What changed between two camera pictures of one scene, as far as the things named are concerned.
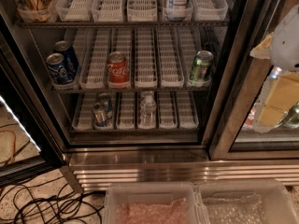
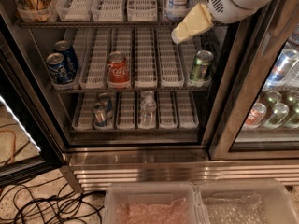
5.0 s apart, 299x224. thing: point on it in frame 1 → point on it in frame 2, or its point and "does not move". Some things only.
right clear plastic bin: (248, 202) does not move
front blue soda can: (58, 69) does not move
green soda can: (201, 65) does not move
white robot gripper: (286, 49) → (234, 4)
